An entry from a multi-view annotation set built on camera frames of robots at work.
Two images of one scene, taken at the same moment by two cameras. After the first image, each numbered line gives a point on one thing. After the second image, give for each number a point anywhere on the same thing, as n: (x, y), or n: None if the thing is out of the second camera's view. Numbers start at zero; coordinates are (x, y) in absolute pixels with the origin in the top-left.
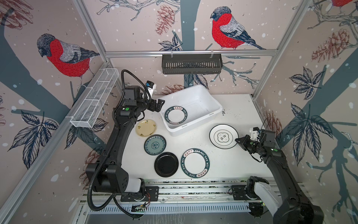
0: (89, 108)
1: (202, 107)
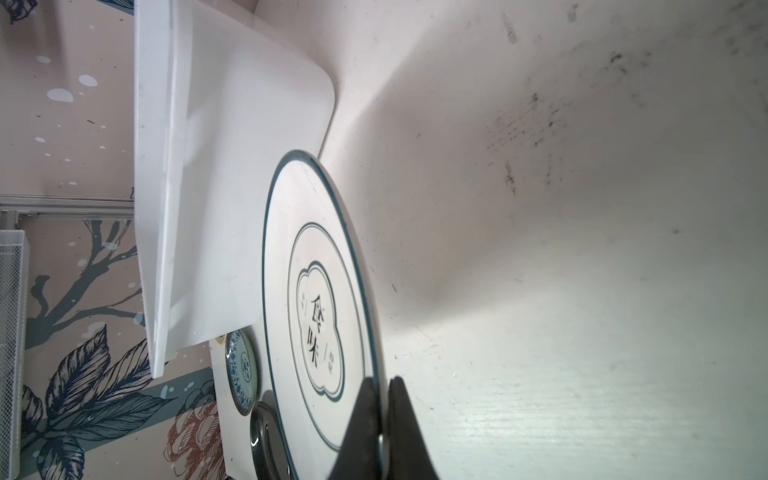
0: (14, 333)
1: (226, 91)
